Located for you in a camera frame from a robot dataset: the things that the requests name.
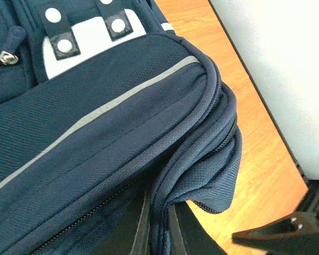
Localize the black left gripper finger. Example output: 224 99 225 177
232 207 319 254

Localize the navy blue backpack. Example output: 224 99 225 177
0 1 242 254

